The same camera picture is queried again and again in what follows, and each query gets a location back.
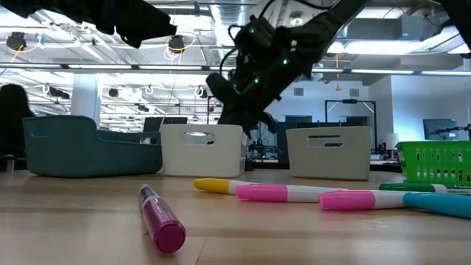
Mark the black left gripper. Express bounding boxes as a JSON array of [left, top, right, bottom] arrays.
[[106, 7, 177, 49]]

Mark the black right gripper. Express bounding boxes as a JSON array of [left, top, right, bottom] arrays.
[[205, 40, 306, 138]]

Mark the long magenta cap marker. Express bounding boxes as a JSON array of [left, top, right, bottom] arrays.
[[139, 183, 187, 254]]

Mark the thin green marker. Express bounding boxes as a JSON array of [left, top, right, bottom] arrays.
[[378, 182, 471, 196]]

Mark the long overhead light bar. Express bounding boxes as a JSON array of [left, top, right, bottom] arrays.
[[0, 63, 471, 77]]

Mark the white plastic bin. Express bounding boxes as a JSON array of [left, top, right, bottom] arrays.
[[159, 124, 248, 179]]

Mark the pink cap white marker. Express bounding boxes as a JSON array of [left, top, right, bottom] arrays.
[[318, 189, 406, 212], [235, 183, 349, 204]]

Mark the yellow cap white marker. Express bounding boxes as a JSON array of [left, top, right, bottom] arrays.
[[193, 177, 261, 196]]

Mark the grey plastic bin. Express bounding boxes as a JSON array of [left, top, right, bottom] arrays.
[[286, 126, 372, 182]]

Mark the white pillar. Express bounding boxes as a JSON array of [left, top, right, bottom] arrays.
[[70, 73, 102, 126]]

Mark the teal plastic bin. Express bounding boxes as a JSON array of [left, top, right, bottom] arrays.
[[21, 115, 163, 178]]

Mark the person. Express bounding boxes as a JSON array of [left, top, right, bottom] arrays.
[[0, 83, 36, 170]]

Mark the green plastic basket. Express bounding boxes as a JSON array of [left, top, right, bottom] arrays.
[[395, 140, 471, 187]]

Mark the black monitor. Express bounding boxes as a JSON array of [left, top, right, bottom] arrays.
[[422, 118, 459, 141]]

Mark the teal cap white marker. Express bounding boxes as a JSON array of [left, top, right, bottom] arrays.
[[402, 191, 471, 220]]

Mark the black overhead camera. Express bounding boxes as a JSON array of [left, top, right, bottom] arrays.
[[5, 31, 29, 52], [167, 34, 188, 55]]

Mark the black frame stand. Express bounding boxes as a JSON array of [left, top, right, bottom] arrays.
[[324, 99, 378, 125]]

